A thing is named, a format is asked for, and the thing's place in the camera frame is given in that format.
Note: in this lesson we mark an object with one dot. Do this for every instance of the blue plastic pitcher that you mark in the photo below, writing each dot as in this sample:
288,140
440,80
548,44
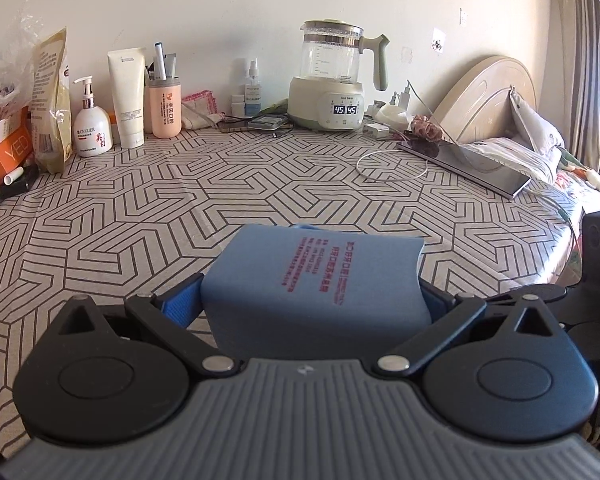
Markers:
305,300

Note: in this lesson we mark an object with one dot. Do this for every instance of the clear plastic bag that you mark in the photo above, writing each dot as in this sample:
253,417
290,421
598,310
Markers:
5,75

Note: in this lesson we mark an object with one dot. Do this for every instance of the white round device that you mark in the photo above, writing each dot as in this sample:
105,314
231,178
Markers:
392,117

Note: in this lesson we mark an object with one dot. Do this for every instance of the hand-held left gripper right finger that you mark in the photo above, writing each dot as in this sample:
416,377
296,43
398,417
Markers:
436,305

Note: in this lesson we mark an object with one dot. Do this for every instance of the small white wall plate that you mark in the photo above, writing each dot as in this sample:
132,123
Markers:
464,16

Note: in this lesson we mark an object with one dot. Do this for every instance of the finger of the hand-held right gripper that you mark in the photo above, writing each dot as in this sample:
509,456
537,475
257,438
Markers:
552,292

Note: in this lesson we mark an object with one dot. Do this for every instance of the green wrapper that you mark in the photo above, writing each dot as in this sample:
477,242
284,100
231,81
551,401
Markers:
275,106

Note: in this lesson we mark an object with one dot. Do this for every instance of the beige snack pouch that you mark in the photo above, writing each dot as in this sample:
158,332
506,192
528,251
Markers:
52,110

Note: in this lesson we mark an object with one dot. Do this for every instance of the geometric patterned tablecloth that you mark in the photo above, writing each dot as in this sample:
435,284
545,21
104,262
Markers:
130,220

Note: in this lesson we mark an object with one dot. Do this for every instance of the white wall plug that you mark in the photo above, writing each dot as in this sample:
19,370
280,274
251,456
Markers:
402,95

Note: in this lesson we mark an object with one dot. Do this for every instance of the beige grey curtain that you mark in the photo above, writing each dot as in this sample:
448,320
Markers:
580,60

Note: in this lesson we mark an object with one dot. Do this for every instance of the white charger adapter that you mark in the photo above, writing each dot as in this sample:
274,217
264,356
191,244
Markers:
377,130

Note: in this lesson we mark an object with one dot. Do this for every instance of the black flat smartphone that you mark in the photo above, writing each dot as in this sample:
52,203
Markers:
232,126

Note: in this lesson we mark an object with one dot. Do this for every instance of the white lip balm tube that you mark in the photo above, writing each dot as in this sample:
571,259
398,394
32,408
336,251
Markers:
15,176

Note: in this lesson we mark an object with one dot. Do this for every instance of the dark grey laptop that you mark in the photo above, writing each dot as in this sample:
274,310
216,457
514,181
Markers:
480,170

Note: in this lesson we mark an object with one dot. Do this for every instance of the white pump lotion bottle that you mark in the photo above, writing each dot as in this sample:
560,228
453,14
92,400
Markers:
92,135

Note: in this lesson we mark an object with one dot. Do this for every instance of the small white bottle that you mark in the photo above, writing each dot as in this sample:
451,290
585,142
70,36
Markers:
238,106

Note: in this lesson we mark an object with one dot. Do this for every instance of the clear spray bottle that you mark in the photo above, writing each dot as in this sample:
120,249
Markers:
252,97

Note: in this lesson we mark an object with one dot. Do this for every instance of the floral bed blanket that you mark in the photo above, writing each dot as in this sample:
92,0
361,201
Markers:
590,190

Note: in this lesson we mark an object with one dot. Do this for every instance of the flat white pillow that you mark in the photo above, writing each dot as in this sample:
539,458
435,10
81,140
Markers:
510,157

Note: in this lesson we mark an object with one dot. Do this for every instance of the pink-edged white cloth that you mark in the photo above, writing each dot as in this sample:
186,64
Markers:
200,107

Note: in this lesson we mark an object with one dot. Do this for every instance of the cream electric glass kettle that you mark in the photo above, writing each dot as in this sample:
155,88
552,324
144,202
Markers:
325,105

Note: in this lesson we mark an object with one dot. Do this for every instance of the white cream tube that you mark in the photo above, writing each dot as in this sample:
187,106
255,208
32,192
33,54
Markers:
127,100

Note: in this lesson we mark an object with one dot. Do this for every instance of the silver flat smartphone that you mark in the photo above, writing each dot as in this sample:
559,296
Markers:
270,122

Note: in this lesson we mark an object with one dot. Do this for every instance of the peach toothbrush cup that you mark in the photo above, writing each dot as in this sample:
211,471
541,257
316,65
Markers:
165,110

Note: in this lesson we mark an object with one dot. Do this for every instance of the grey white pillow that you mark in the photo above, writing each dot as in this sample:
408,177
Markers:
537,125

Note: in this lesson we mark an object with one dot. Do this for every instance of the black case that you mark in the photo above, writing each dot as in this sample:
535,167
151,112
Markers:
22,186

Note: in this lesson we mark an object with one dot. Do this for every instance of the pink hair scrunchie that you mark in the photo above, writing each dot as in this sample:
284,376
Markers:
427,130

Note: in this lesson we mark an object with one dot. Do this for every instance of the beige bed headboard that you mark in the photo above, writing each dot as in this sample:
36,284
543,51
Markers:
480,90

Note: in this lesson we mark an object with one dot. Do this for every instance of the orange cardboard box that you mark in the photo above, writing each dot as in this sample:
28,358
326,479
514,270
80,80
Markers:
10,150

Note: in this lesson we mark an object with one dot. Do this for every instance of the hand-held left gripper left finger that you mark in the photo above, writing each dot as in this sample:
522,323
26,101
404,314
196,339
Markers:
182,305

